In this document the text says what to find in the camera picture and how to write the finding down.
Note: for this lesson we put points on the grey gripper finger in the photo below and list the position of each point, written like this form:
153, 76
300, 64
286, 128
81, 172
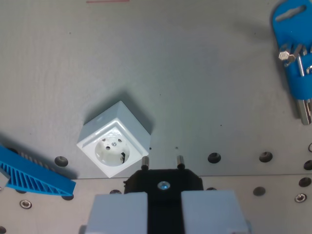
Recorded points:
117, 214
212, 212

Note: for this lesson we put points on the black power plug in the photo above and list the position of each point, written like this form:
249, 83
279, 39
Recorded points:
163, 195

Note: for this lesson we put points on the white socket box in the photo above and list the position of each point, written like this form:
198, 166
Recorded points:
114, 143

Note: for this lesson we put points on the blue ribbed plastic wedge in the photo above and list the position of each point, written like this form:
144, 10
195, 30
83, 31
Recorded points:
31, 174

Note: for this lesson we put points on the blue hex key holder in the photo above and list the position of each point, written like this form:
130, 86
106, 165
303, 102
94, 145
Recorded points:
292, 36

